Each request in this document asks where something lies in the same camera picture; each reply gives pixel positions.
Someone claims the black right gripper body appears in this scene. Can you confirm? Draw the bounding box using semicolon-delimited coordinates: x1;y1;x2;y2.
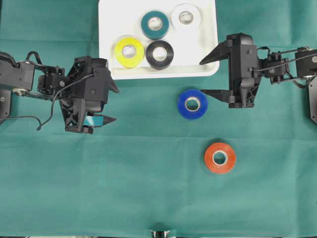
226;33;261;108

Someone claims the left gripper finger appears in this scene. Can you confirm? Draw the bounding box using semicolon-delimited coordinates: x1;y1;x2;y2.
106;70;119;93
83;115;116;128

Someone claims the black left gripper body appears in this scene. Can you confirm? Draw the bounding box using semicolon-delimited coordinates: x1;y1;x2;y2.
59;56;109;134

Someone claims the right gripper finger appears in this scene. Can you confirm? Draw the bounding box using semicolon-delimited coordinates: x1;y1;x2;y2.
199;41;230;65
201;89;233;103

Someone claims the yellow tape roll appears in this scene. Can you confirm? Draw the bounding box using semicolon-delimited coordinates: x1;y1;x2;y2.
114;37;144;68

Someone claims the white tape roll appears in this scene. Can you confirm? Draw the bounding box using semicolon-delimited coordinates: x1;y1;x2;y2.
170;3;202;32

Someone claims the black tape roll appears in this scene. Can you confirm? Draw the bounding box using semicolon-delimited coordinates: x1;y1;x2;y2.
146;40;174;70

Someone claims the teal tape roll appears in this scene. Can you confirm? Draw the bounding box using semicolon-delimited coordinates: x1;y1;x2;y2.
141;10;169;40

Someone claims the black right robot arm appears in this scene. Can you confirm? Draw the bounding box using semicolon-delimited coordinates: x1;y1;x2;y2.
200;33;317;108

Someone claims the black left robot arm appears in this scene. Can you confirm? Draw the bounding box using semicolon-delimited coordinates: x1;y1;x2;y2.
0;51;119;134

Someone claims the blue tape roll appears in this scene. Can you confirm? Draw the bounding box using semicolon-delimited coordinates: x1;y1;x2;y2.
177;89;208;120

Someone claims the white plastic case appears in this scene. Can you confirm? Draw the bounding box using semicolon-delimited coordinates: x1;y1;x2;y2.
98;0;219;80

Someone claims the orange tape roll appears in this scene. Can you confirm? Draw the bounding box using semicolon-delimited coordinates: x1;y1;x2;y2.
204;142;236;175

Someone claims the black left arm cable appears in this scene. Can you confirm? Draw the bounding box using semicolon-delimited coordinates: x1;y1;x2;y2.
0;51;96;131

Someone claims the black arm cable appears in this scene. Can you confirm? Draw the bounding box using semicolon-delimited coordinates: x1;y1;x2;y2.
249;46;317;87
0;51;96;131

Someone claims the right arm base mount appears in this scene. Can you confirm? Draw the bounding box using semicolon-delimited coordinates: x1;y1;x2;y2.
308;76;317;124

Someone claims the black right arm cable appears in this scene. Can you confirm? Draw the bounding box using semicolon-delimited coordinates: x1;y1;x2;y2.
249;46;317;87

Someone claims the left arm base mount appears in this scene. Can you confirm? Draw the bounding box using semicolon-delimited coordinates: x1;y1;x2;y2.
0;89;11;124

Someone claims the camera stand at table edge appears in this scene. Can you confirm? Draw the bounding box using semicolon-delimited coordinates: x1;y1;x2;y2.
151;230;170;238

